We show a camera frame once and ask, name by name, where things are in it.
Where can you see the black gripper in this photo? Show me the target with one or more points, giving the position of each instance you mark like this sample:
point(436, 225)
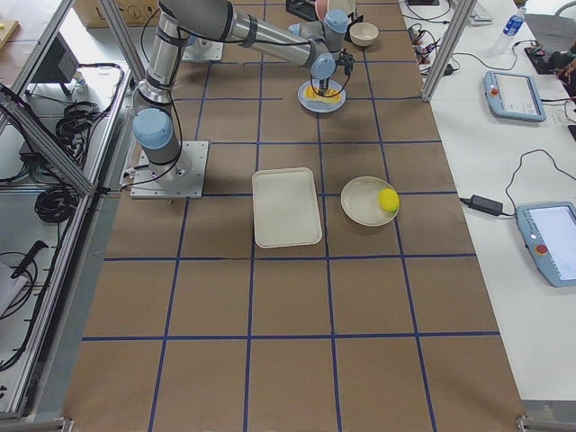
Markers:
point(324, 84)

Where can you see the blue plate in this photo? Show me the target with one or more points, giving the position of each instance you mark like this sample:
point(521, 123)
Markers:
point(319, 107)

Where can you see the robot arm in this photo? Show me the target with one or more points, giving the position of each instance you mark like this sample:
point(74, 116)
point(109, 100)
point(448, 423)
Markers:
point(221, 73)

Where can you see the black plate rack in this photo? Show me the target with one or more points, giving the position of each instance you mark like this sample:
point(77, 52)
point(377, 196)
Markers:
point(305, 9)

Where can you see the pink plate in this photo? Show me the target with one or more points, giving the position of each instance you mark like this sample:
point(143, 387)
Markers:
point(321, 8)

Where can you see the cream plate in rack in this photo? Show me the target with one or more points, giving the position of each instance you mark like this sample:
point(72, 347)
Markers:
point(347, 6)

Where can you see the cream plate with lemon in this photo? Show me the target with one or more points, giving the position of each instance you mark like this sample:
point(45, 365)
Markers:
point(359, 201)

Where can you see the cream bowl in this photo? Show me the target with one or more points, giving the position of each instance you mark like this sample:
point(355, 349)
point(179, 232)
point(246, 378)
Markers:
point(363, 34)

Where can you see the white rectangular tray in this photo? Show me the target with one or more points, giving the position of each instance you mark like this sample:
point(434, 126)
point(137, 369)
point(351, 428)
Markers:
point(285, 208)

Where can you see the yellow lemon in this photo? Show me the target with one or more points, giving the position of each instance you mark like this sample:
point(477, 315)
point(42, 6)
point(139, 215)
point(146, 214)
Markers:
point(388, 200)

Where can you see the far teach pendant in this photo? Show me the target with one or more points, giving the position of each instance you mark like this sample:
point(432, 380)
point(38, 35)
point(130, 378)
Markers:
point(513, 96)

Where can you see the teach pendant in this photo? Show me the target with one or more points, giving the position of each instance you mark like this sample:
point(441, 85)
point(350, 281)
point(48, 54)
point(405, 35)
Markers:
point(548, 231)
point(513, 96)

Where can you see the black power adapter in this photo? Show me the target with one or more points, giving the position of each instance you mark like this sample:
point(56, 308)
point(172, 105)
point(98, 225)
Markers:
point(486, 205)

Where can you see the water bottle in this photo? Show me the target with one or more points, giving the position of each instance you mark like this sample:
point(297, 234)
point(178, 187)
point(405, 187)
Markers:
point(514, 23)

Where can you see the near teach pendant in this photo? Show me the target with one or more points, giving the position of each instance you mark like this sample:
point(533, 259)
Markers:
point(548, 231)

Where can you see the aluminium frame post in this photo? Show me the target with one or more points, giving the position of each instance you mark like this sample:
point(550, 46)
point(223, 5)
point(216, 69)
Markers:
point(447, 46)

